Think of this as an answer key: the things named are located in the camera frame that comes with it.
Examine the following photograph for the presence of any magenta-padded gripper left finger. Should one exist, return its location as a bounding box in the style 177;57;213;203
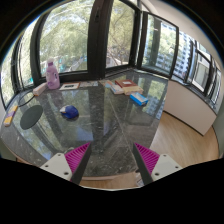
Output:
39;142;93;186

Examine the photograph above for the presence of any black wire stand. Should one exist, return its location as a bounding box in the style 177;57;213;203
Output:
16;89;37;108

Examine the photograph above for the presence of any white and orange box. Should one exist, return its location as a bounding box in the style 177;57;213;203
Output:
32;81;49;97

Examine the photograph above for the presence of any white card with orange edge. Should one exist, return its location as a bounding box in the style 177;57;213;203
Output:
59;81;81;92

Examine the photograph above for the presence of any white box with blue stripe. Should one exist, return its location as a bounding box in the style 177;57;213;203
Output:
106;79;125;95

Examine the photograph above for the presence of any colourful thin booklet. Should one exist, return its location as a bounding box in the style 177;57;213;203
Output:
98;79;111;88

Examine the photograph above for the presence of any blue and white computer mouse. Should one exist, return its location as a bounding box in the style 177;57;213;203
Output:
59;105;80;120

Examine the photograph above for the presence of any red book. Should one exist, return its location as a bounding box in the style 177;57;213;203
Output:
114;78;138;89

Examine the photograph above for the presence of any black round mouse pad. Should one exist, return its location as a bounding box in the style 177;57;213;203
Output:
19;104;44;131

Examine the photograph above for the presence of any pale printed pamphlet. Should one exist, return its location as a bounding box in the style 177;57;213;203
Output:
79;80;100;89

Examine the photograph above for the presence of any beige book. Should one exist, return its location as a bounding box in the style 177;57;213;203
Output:
122;85;145;96

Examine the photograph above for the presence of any yellow and purple book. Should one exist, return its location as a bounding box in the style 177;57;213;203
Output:
3;104;19;128

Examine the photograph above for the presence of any purple detergent bottle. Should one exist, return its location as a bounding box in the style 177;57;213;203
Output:
45;57;61;90

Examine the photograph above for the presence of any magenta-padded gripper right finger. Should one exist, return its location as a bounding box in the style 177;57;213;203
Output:
132;142;184;186

